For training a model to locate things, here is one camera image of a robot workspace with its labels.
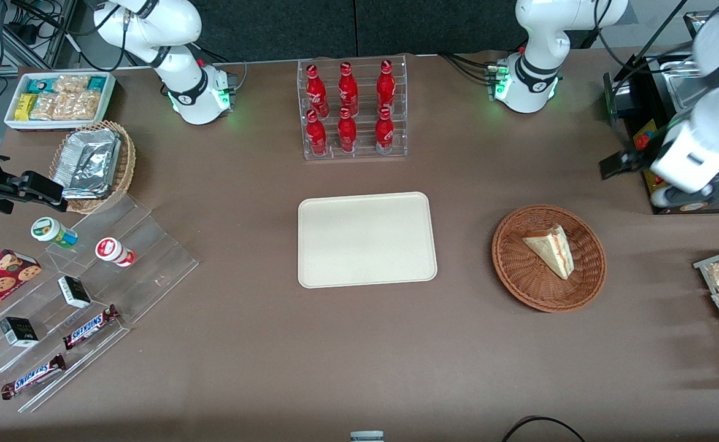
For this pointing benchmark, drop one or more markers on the teal snack packet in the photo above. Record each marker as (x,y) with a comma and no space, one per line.
(97,83)
(40,85)

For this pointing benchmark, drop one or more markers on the cream plastic tray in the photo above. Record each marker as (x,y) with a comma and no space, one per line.
(365,239)

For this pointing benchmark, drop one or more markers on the clear peanut snack bag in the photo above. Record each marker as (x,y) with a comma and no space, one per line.
(78,105)
(45,107)
(71,83)

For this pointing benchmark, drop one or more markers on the red plaid cookie box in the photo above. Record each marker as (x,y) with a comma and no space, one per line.
(0,279)

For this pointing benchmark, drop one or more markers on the brown wicker basket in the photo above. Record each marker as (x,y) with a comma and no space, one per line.
(519,270)

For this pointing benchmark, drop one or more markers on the yellow snack packet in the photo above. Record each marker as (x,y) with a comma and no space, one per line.
(25,107)

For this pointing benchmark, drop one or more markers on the white snack bin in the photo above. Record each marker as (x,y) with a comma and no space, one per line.
(11,120)

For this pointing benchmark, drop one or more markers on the small grey device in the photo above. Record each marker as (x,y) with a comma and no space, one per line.
(367,436)

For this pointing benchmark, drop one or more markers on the Snickers chocolate bar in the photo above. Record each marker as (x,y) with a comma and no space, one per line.
(33,377)
(89,327)

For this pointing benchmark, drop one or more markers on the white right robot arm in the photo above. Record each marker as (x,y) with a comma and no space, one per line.
(181,24)

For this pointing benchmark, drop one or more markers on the red lid yogurt cup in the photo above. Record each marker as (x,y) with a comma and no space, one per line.
(111,250)

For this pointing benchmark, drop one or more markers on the wrapped triangle sandwich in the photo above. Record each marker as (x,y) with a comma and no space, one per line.
(553,252)

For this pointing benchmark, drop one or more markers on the small black box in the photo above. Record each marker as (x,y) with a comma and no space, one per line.
(19,331)
(74,291)

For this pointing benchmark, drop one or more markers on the red emergency stop button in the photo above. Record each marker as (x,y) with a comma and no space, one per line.
(642,141)

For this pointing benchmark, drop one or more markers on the green lid yogurt cup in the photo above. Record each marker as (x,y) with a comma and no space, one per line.
(49,230)

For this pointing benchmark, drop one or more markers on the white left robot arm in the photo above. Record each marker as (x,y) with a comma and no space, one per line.
(543,37)

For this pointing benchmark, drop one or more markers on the silver foil packs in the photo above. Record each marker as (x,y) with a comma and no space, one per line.
(86,162)

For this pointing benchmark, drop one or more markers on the red cola bottle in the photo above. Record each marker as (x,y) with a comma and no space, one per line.
(316,92)
(348,91)
(347,134)
(384,134)
(386,89)
(316,136)

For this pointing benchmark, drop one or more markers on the clear acrylic stepped shelf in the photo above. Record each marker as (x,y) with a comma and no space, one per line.
(151,258)

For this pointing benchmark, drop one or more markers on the clear acrylic bottle rack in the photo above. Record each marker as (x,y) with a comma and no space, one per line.
(365,153)

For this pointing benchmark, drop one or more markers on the light wicker basket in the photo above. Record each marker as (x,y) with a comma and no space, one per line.
(127,159)

